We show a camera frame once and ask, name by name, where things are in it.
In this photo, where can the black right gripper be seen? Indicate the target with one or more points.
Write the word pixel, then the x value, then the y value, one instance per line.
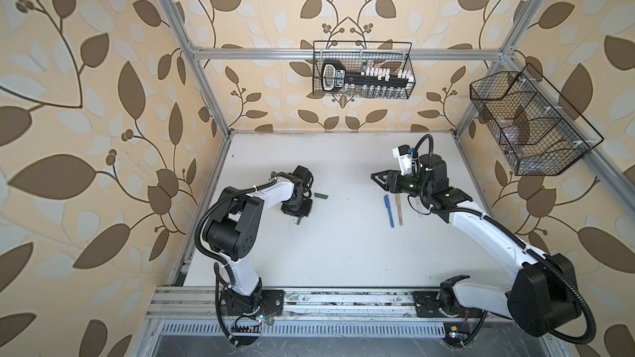
pixel 390 174

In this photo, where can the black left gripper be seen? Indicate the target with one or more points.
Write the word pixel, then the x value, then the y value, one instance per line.
pixel 304 213

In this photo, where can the blue fountain pen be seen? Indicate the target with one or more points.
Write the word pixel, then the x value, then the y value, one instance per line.
pixel 389 210

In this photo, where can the beige fountain pen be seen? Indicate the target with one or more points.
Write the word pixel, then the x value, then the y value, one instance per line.
pixel 398 202

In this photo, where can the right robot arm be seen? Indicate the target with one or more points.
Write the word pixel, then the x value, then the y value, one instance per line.
pixel 542 297

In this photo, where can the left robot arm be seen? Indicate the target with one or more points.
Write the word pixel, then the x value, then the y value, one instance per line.
pixel 227 233

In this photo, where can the black tool in basket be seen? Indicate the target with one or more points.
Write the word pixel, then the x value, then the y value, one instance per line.
pixel 334 76

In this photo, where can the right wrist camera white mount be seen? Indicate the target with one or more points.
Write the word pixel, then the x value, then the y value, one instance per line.
pixel 404 155

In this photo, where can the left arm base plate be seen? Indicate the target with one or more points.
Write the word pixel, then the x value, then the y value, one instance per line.
pixel 265 302

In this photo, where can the black wire basket back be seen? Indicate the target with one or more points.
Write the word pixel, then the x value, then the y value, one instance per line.
pixel 383 54

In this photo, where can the black wire basket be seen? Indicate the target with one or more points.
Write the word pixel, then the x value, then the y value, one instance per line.
pixel 383 54
pixel 539 130

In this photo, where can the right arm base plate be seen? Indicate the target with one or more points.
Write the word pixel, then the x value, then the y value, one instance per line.
pixel 437 303

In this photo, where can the black wire basket right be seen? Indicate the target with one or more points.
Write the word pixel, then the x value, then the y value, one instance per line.
pixel 539 130

